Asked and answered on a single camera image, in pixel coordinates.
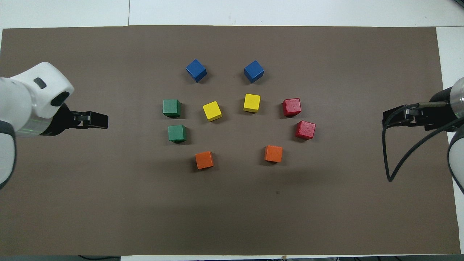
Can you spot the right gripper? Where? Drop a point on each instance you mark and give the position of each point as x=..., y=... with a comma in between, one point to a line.
x=439, y=110

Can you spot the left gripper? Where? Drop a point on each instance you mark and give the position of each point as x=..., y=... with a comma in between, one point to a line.
x=61, y=121

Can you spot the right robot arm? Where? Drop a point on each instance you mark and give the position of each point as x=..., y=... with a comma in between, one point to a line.
x=457, y=98

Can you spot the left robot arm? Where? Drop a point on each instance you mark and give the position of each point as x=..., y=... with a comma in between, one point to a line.
x=21, y=101

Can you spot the green wooden block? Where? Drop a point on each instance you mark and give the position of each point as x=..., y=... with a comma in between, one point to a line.
x=177, y=133
x=171, y=108

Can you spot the red wooden block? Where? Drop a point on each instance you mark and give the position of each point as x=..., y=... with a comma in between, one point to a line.
x=291, y=107
x=305, y=130

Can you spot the blue wooden block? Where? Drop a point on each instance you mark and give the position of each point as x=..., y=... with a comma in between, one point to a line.
x=253, y=71
x=196, y=70

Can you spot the orange wooden block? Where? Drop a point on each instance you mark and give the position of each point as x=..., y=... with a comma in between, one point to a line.
x=273, y=153
x=204, y=160

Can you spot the yellow wooden block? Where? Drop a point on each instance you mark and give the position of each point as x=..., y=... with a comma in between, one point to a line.
x=252, y=103
x=212, y=111

